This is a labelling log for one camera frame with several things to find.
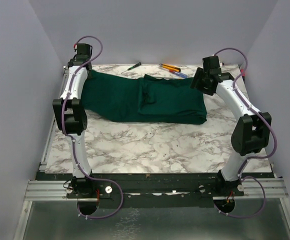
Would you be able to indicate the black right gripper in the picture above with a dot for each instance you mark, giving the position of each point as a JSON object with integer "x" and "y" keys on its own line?
{"x": 198, "y": 75}

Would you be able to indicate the dark green surgical drape cloth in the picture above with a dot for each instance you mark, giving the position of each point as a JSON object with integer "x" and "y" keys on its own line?
{"x": 143, "y": 100}

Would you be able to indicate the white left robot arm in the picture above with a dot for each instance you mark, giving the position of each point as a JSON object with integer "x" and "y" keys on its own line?
{"x": 71, "y": 119}

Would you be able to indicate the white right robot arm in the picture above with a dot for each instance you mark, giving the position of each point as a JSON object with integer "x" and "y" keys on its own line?
{"x": 251, "y": 133}

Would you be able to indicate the red object at table edge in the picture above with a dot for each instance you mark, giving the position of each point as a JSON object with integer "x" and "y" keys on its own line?
{"x": 242, "y": 72}

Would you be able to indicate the green black screwdriver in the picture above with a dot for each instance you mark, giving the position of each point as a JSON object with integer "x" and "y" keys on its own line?
{"x": 132, "y": 67}

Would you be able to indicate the blue handled screwdriver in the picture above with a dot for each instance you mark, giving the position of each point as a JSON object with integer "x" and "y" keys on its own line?
{"x": 179, "y": 74}

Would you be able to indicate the aluminium front rail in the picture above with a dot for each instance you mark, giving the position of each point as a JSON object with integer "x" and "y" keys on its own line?
{"x": 271, "y": 188}

